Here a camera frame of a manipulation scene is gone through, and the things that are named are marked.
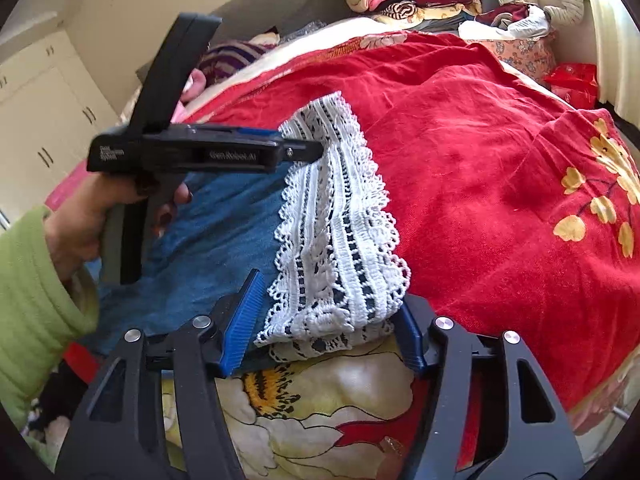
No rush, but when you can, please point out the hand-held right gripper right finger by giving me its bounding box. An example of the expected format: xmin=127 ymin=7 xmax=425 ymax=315
xmin=395 ymin=292 xmax=586 ymax=480

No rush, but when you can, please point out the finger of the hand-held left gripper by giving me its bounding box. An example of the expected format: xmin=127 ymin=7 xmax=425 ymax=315
xmin=277 ymin=140 xmax=325 ymax=164

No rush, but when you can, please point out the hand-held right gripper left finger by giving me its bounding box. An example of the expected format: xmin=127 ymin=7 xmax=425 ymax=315
xmin=55 ymin=268 xmax=266 ymax=480

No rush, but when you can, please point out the blue denim pants lace trim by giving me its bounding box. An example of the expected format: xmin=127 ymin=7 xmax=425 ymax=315
xmin=80 ymin=91 xmax=412 ymax=361

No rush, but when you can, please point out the person's left forearm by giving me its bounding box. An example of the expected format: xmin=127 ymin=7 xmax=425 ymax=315
xmin=0 ymin=205 xmax=101 ymax=461

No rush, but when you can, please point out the person's left hand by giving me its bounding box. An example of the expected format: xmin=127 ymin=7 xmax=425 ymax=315
xmin=45 ymin=172 xmax=193 ymax=283

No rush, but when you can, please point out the purple striped cloth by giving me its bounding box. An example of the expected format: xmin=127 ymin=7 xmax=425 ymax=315
xmin=197 ymin=40 xmax=266 ymax=86

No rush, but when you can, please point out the grey patterned pillow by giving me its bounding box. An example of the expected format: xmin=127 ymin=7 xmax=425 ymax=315
xmin=292 ymin=20 xmax=328 ymax=41

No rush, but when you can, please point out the cream wardrobe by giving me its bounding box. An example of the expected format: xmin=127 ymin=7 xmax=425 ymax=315
xmin=0 ymin=30 xmax=123 ymax=221

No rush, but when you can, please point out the grey padded headboard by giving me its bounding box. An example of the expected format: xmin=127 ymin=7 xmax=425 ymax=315
xmin=135 ymin=0 xmax=346 ymax=91

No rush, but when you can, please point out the red floral blanket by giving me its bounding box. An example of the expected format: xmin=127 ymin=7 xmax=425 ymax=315
xmin=65 ymin=30 xmax=640 ymax=476

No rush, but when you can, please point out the pink floral cushion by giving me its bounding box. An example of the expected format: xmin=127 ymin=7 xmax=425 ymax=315
xmin=480 ymin=37 xmax=558 ymax=91

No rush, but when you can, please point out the pile of loose clothes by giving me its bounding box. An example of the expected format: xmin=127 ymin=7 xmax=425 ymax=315
xmin=457 ymin=2 xmax=551 ymax=41

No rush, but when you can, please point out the red plastic bag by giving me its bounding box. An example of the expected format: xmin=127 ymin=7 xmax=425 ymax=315
xmin=542 ymin=62 xmax=598 ymax=111

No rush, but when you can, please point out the cream curtain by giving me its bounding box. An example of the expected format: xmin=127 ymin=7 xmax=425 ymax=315
xmin=585 ymin=0 xmax=640 ymax=121

